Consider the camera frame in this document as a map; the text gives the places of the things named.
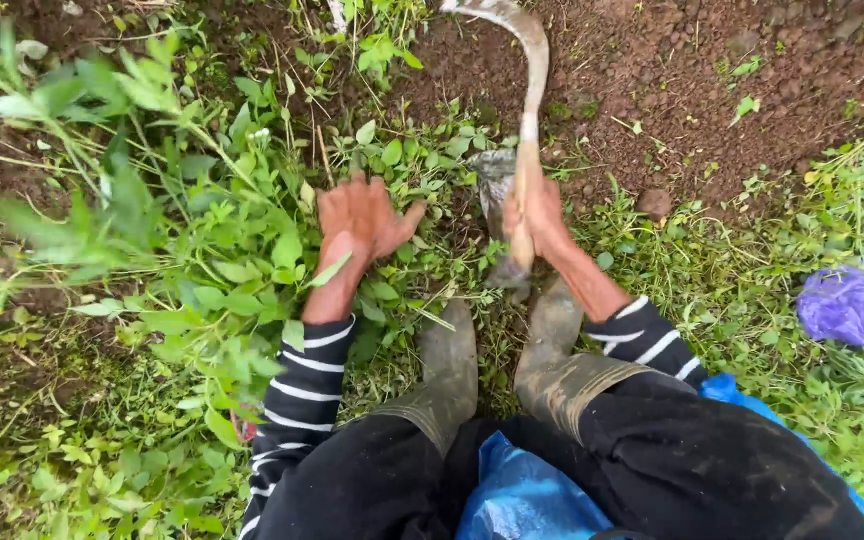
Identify person's left hand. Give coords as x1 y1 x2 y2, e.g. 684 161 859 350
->
316 171 428 265

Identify person's right hand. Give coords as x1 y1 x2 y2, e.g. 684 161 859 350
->
502 177 573 264

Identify curved sickle with wooden handle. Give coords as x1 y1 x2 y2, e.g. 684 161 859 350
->
439 0 552 273

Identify clump of green weeds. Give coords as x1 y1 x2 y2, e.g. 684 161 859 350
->
0 18 373 451

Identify grey plastic scrap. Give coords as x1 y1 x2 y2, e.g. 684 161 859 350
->
468 148 532 292

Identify brown stone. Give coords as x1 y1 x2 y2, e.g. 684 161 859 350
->
636 188 675 223

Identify muddy grey rubber boot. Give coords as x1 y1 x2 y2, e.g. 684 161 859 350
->
513 274 658 445
370 297 480 459

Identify black trousers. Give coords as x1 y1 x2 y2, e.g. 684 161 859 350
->
252 371 864 540

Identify blue plastic sheet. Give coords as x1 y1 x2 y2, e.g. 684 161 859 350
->
454 372 864 540

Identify purple plastic bag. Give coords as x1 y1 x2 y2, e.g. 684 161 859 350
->
796 253 864 349

